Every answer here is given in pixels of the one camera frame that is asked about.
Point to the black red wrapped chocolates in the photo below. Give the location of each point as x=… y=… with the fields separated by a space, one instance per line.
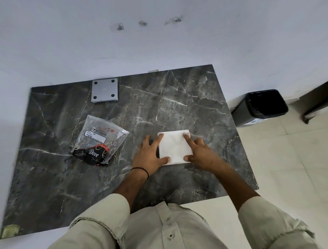
x=93 y=155

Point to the dark wooden furniture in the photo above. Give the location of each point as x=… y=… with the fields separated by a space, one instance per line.
x=316 y=102

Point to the black wrist band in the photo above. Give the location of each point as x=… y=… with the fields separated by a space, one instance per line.
x=143 y=169

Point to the beige button shirt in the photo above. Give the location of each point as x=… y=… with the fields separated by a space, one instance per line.
x=158 y=228

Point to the green tape patch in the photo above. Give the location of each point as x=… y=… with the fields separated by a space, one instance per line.
x=10 y=230

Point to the grey square metal plate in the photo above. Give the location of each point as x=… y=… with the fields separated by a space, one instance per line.
x=104 y=90

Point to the white square box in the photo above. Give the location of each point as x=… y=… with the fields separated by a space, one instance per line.
x=174 y=147

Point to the person's left hand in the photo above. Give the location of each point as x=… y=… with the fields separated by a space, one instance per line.
x=147 y=159

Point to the person's left forearm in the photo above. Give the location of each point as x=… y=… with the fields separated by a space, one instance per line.
x=132 y=188

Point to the black bin liner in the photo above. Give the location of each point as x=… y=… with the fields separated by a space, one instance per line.
x=266 y=101

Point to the person's right forearm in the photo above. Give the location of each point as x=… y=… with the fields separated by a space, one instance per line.
x=237 y=184

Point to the clear plastic zip bag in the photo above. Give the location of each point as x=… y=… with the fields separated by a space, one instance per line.
x=102 y=133

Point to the person's left thumb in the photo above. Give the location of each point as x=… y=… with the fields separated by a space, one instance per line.
x=164 y=161

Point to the grey trash bin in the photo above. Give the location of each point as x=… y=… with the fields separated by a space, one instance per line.
x=244 y=116

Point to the person's right thumb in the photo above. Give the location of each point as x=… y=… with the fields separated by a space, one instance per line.
x=188 y=158

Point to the person's right hand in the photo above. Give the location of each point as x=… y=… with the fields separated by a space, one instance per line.
x=203 y=155

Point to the person's left middle finger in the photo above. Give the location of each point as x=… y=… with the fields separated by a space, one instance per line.
x=147 y=142

